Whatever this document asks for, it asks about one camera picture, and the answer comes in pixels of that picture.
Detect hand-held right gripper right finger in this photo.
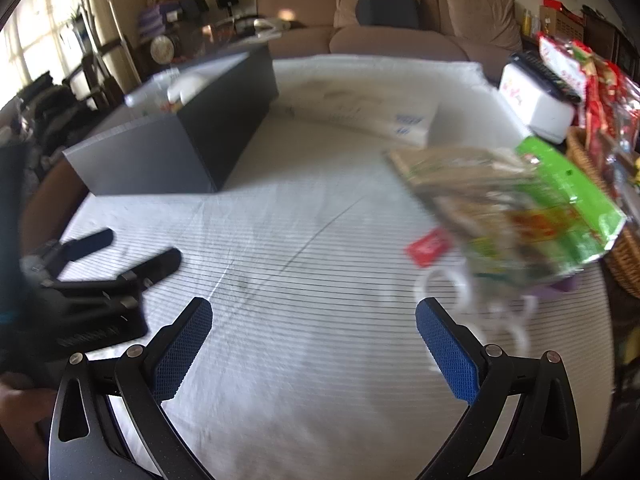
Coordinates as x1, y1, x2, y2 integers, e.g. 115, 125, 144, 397
415, 297, 583, 480

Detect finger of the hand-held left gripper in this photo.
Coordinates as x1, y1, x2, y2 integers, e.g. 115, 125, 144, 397
22, 228, 114, 281
47, 247, 182, 311

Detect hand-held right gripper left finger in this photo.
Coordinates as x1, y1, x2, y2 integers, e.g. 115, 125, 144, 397
47, 297, 221, 480

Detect white ring holder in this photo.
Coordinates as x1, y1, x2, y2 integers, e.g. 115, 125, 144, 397
415, 260, 540, 357

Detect dark grey storage box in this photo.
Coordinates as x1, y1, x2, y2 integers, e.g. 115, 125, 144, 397
62, 51, 279, 194

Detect green snack bag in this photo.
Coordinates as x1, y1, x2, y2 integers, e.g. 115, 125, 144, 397
387, 137, 628, 287

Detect brown padded chair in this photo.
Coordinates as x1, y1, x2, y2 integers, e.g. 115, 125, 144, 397
21, 162, 90, 263

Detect red sauce packet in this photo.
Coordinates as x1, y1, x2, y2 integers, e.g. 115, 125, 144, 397
407, 227, 452, 267

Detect pile of dark clothes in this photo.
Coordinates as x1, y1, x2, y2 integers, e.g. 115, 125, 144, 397
14, 71, 87, 173

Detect dark wooden chair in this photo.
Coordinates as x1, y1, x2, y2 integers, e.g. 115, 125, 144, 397
69, 40, 128, 107

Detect wicker basket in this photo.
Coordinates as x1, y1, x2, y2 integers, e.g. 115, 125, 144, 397
565, 127, 640, 302

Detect round clock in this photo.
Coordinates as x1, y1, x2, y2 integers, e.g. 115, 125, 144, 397
150, 35, 177, 65

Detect stack of purple boxes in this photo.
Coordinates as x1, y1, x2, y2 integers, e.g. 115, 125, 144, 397
137, 4, 174, 39

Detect white tissue pack blue print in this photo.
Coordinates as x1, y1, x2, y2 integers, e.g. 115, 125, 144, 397
277, 76, 442, 148

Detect white glossy pouch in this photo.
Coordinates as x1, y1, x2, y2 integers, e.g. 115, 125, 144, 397
251, 17, 284, 39

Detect white box with black lid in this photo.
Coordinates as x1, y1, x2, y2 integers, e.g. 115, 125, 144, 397
499, 51, 577, 142

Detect red snack bags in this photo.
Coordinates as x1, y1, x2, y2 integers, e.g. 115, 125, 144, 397
537, 32, 640, 161

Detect brown sofa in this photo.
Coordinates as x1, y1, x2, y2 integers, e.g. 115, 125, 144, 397
255, 0, 524, 68

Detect dark grey cushion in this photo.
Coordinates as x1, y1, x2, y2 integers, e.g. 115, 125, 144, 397
356, 0, 420, 29

